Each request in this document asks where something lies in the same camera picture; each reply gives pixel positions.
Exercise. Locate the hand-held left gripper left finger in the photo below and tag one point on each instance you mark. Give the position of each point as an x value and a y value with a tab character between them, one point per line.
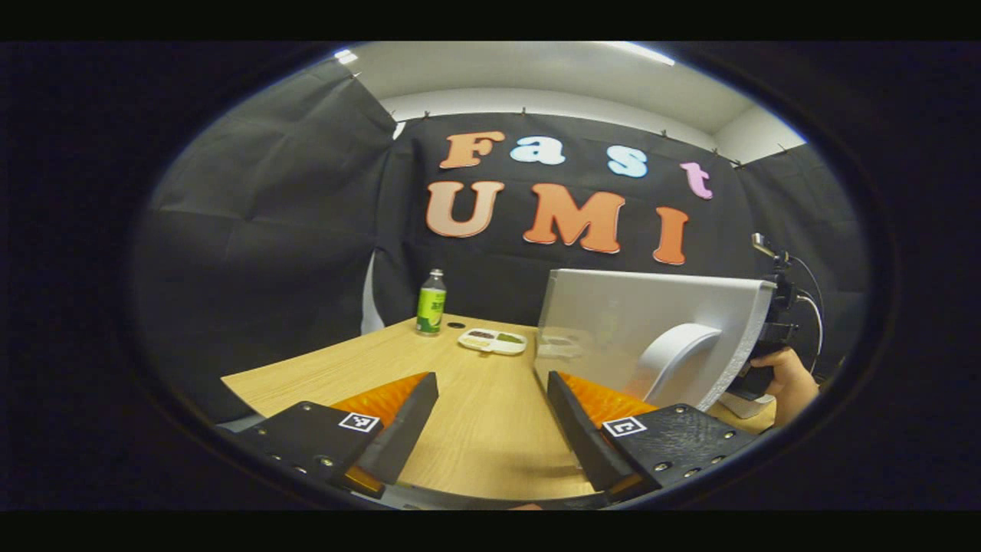
406	429

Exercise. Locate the white divided snack dish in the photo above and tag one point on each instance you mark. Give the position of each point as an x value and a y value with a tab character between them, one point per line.
493	342

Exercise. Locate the wide ceiling light panel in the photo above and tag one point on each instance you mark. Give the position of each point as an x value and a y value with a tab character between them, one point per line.
640	52

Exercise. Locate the black backdrop cloth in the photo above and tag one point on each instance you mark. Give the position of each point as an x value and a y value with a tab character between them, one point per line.
268	230

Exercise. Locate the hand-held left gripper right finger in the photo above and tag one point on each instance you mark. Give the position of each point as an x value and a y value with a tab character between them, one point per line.
579	437

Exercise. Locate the green label drink bottle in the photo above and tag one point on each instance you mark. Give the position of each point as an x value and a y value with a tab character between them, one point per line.
431	310

